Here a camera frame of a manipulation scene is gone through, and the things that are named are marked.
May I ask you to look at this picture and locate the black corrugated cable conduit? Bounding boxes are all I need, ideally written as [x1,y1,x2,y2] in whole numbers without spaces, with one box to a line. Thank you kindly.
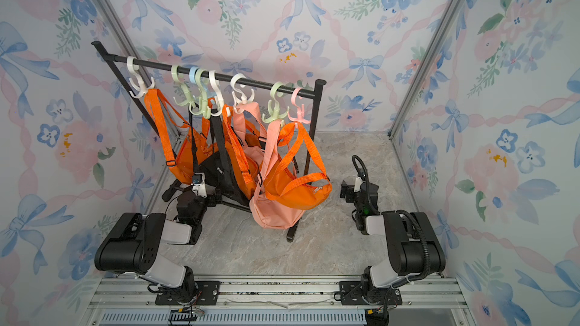
[351,155,433,282]

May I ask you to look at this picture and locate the light green hook left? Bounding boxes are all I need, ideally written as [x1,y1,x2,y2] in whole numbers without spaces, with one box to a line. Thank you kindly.
[171,65,196,112]

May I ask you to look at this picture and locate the orange bag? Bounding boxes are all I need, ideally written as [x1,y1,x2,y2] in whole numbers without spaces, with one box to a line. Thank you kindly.
[220,106,263,201]
[263,123,332,211]
[143,89,218,184]

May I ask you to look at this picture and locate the light blue hook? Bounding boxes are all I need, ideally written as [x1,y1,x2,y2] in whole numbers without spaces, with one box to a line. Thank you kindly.
[189,66,205,95]

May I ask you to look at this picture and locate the white hook middle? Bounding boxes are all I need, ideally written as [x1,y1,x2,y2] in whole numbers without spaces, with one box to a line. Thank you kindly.
[208,70,225,117]

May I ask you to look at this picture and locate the white hook far left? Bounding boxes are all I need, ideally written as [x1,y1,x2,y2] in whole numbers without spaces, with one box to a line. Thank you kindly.
[126,56,155,99]

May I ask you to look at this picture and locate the black clothes rack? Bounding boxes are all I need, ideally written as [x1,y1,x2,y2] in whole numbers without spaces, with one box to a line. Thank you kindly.
[91,41,326,243]

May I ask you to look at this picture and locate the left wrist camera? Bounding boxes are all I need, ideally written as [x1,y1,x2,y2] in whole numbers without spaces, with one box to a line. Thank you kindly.
[191,173,207,198]

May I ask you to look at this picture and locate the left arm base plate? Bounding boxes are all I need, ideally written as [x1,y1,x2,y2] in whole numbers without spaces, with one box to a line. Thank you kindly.
[155,280,221,306]

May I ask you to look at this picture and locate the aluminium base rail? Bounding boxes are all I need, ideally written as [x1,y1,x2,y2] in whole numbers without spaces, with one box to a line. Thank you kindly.
[80,275,475,325]

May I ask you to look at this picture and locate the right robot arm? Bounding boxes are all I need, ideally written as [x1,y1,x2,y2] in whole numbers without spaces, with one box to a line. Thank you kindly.
[340,178,446,306]

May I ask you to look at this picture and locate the white hook with pink bag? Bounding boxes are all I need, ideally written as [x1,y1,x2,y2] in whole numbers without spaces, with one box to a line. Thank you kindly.
[230,73,255,106]

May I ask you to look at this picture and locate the light green hook right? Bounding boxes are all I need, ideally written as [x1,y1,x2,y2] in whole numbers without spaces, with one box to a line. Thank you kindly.
[261,81,289,124]

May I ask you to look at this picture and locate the black bag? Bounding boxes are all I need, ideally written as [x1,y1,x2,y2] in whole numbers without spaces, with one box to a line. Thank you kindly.
[190,110,250,213]

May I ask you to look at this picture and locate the pink bag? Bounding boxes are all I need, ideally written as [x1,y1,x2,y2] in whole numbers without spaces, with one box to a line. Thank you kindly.
[233,103,304,229]

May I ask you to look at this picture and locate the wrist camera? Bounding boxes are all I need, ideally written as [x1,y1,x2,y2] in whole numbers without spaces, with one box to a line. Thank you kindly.
[191,173,207,198]
[353,177,363,193]

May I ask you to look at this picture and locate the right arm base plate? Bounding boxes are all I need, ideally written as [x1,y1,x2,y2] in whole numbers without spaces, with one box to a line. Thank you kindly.
[334,281,403,308]

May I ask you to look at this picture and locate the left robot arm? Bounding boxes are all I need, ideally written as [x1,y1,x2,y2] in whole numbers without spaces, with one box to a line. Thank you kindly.
[95,191,209,305]

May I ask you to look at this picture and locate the light green hook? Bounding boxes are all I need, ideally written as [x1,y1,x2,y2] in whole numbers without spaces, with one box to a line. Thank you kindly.
[171,65,196,112]
[191,77,211,119]
[261,81,289,124]

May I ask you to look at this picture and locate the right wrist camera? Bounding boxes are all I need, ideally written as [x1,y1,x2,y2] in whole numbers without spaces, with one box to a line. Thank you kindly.
[353,177,363,193]

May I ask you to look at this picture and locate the light green hook middle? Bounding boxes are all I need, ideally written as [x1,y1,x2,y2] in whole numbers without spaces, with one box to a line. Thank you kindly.
[191,77,211,119]

